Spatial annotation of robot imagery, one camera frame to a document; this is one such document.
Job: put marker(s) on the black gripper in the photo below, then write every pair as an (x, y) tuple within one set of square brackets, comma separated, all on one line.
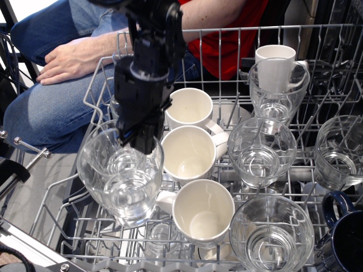
[(143, 97)]

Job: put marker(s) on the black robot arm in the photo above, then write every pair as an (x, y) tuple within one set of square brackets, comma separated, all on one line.
[(155, 29)]

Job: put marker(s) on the person's bare forearm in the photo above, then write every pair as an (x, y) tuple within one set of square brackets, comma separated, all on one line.
[(196, 15)]

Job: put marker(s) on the small shot glass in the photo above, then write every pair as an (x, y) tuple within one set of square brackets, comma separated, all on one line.
[(163, 240)]

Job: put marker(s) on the tall back glass cup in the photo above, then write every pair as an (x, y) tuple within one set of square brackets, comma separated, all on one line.
[(278, 106)]

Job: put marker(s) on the person's hand on knee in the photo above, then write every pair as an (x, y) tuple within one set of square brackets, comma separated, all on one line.
[(70, 61)]

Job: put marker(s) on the middle white mug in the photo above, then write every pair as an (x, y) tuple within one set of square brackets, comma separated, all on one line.
[(190, 153)]

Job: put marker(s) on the white mug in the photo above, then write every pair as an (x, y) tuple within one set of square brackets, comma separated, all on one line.
[(191, 106), (202, 211), (277, 68), (190, 153)]

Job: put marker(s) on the back white mug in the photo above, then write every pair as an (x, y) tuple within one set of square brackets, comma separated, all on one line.
[(191, 106)]

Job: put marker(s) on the front white mug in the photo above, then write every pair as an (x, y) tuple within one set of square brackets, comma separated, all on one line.
[(202, 211)]

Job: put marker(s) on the far white mug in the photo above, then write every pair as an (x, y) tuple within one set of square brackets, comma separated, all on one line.
[(277, 68)]

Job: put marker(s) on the dark blue mug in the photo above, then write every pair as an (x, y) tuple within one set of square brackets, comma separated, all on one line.
[(340, 249)]

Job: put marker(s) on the grey wire dishwasher rack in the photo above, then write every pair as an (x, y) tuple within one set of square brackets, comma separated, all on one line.
[(70, 222)]

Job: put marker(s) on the metal clamp with handle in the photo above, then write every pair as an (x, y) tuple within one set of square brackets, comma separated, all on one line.
[(13, 172)]

